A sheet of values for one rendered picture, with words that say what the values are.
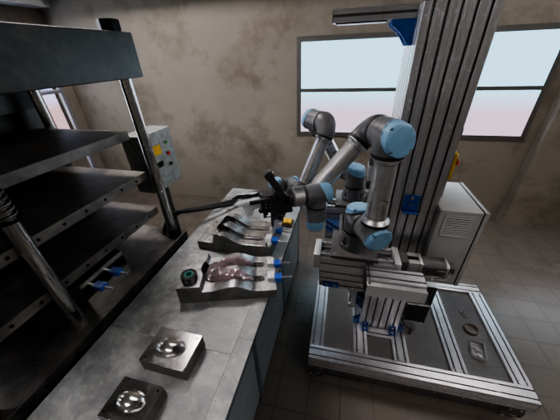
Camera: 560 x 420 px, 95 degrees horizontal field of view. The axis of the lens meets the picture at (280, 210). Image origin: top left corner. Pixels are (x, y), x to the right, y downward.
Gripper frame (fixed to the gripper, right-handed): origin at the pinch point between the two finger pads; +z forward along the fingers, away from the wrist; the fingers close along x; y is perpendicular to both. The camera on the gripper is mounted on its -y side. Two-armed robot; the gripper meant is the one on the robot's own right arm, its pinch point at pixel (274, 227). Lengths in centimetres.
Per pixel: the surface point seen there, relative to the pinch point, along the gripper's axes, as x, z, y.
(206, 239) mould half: -15.3, 4.9, -42.5
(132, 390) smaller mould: -102, 5, -26
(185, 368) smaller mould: -91, 5, -11
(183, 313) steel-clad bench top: -66, 11, -29
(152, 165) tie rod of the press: -8, -42, -73
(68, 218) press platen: -62, -37, -79
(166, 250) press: -23, 12, -70
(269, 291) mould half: -46.6, 6.2, 9.9
